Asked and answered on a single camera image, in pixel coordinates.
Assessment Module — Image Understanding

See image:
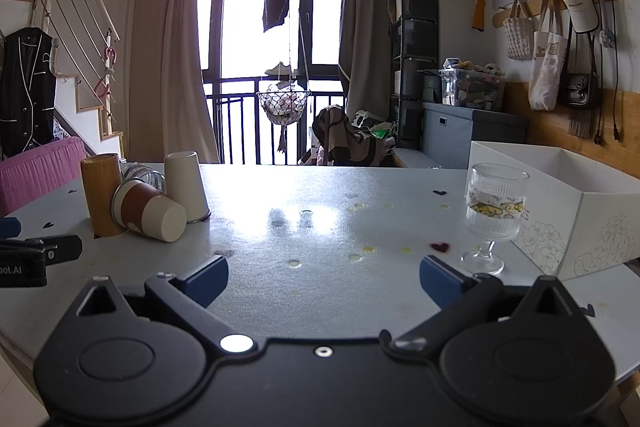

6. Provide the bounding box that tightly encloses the pink upholstered chair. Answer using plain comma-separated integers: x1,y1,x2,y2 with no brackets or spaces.
0,137,94,219

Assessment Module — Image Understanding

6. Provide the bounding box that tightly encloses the beige curtain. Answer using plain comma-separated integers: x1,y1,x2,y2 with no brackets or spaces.
128,0,221,164
339,0,394,118

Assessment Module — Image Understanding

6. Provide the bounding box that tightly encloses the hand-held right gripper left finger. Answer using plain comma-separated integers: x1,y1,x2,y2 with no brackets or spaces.
62,254,254,354

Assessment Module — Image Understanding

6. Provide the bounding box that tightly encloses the pile of clothes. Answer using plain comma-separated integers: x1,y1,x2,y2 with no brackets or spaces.
310,105,397,168

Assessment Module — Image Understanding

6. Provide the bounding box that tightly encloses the black vest with white trim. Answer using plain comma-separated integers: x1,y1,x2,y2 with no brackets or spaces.
0,26,57,159

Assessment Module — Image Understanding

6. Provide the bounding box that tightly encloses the white cardboard box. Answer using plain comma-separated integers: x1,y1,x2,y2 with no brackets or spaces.
467,140,640,282

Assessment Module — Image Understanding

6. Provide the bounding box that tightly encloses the white paper cup upside-down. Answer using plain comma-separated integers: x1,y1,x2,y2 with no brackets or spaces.
163,150,211,224

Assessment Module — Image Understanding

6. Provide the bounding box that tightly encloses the beige canvas tote bag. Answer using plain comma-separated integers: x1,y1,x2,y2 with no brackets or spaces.
528,0,569,112

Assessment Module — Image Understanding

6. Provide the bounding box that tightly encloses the grey storage box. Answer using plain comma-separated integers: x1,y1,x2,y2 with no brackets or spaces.
421,101,530,168

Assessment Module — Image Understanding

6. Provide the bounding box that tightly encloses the black drawer shelf unit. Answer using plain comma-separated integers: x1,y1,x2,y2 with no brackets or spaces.
385,0,441,154

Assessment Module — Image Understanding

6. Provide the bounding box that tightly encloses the black balcony railing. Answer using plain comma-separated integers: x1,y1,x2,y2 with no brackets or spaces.
204,77,347,166

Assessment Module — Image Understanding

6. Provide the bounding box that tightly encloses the dark leather shoulder bag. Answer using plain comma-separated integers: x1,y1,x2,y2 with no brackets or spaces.
558,32,601,110

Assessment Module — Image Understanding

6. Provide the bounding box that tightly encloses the clear ribbed glass cup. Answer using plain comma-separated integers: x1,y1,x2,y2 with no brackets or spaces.
121,161,166,196

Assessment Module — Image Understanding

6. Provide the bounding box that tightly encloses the brown bamboo cup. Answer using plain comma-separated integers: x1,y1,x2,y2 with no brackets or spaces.
80,153,127,239

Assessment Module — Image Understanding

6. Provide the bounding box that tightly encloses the hanging wire basket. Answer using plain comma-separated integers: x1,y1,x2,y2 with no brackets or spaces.
255,81,312,128

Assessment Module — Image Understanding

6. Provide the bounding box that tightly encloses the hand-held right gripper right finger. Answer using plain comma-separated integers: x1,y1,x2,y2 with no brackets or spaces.
379,255,589,353

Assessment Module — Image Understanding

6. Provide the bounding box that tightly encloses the clear plastic storage container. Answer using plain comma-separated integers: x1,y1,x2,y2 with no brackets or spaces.
438,67,506,112

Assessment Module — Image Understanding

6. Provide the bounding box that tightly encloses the white and black bucket bag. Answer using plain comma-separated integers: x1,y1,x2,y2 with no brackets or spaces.
560,0,600,34

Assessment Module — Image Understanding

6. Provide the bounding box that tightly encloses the black hanging cable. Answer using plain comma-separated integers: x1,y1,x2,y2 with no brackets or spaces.
594,0,624,144

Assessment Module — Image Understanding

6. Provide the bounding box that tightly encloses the brown and white paper cup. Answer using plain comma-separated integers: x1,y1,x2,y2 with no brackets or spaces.
110,179,188,243

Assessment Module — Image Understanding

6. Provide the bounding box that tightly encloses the clear stemmed glass cup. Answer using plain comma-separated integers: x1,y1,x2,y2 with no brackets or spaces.
459,162,530,277

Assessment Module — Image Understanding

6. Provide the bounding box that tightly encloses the white knitted bag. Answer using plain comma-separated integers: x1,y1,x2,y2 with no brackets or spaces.
502,0,536,60

